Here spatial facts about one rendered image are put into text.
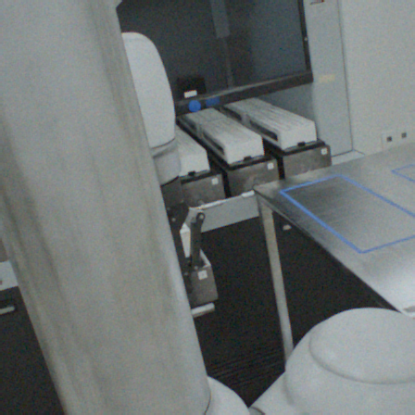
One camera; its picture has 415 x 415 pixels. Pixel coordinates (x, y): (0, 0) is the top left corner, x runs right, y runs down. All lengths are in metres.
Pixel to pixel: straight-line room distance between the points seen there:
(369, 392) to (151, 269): 0.20
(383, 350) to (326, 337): 0.05
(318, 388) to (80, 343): 0.20
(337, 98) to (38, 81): 1.37
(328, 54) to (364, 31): 1.33
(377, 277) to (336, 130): 0.83
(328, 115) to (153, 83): 0.90
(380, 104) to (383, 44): 0.29
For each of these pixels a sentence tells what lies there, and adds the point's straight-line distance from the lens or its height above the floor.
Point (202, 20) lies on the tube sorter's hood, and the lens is 1.45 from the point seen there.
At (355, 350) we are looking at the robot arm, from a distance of 0.47.
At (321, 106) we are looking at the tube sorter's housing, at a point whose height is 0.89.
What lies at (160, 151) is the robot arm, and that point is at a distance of 0.80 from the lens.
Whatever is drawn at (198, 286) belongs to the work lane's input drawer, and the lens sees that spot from 1.01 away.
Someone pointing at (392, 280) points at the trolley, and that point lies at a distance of 0.86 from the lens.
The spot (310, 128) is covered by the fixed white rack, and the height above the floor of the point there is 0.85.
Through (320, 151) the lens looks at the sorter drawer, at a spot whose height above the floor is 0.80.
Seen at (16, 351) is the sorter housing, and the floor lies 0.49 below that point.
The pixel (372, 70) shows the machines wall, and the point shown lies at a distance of 2.95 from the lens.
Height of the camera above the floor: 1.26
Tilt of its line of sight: 22 degrees down
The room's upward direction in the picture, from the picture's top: 12 degrees counter-clockwise
